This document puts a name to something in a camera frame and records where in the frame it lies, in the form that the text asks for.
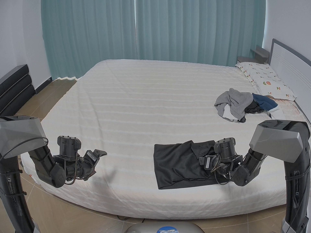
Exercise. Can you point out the cream garment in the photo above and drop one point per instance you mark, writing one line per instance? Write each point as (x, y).
(277, 114)

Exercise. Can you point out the black chest of drawers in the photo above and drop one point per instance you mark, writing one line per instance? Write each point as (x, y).
(14, 88)

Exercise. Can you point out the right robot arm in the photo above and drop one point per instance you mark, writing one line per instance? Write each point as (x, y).
(279, 139)

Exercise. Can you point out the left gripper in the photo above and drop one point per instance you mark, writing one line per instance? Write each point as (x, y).
(91, 159)

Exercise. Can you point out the black T-shirt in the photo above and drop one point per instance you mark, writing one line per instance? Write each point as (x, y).
(177, 164)

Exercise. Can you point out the grey bedside table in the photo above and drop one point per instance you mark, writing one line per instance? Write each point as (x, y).
(257, 54)

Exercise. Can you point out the white garment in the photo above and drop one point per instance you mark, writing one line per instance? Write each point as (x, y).
(228, 114)

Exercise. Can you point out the black shiny garment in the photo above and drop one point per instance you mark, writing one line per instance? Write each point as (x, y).
(254, 108)

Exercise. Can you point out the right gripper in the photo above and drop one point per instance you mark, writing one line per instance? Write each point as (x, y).
(207, 162)

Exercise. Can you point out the white printed pillow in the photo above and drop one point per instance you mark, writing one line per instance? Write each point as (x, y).
(264, 79)

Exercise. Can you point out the blue-green curtain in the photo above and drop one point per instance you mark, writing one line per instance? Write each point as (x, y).
(90, 33)
(201, 23)

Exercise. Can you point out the bed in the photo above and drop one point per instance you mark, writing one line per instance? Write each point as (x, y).
(145, 101)

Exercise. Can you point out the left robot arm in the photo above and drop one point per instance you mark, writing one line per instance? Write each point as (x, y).
(21, 132)

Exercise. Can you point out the dark blue garment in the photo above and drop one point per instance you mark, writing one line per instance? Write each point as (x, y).
(266, 101)

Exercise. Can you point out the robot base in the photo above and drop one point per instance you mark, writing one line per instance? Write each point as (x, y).
(165, 228)

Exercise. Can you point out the grey garment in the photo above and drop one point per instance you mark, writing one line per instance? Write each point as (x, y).
(239, 101)

